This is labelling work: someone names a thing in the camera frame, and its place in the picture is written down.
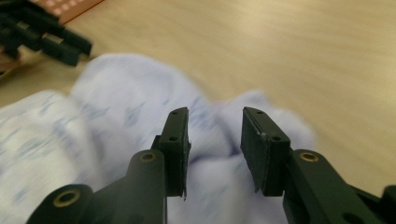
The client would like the light blue towel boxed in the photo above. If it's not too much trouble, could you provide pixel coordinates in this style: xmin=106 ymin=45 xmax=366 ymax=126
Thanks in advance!
xmin=0 ymin=52 xmax=318 ymax=224

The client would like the pink perforated plastic basket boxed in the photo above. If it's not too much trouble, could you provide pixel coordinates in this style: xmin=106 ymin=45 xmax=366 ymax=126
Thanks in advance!
xmin=31 ymin=0 xmax=105 ymax=25

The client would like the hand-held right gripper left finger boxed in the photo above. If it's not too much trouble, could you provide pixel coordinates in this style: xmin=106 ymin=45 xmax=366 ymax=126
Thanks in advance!
xmin=124 ymin=106 xmax=191 ymax=224

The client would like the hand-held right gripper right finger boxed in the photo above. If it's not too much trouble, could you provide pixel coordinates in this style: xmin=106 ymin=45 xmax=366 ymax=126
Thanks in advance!
xmin=240 ymin=105 xmax=379 ymax=224

